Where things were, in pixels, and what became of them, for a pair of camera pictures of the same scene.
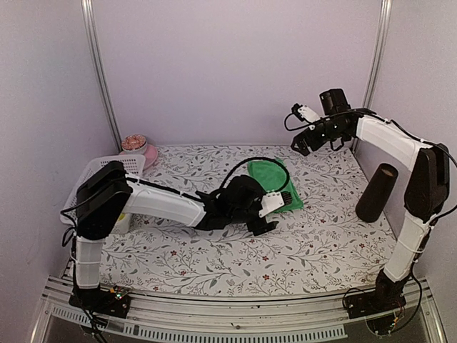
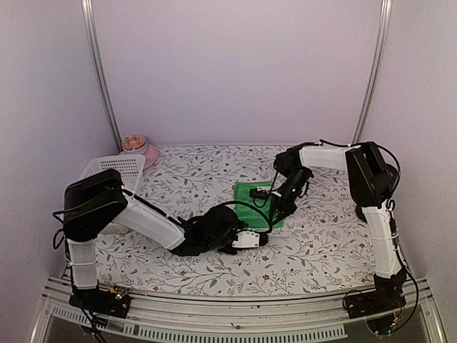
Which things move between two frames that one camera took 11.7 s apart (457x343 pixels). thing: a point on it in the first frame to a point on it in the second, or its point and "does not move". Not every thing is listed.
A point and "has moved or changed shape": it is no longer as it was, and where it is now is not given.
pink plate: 151,156 does not move
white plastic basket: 133,164 does not move
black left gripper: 261,226 to 240,226
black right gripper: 304,149 to 286,208
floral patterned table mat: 322,251 does not move
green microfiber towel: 272,175 has moved or changed shape
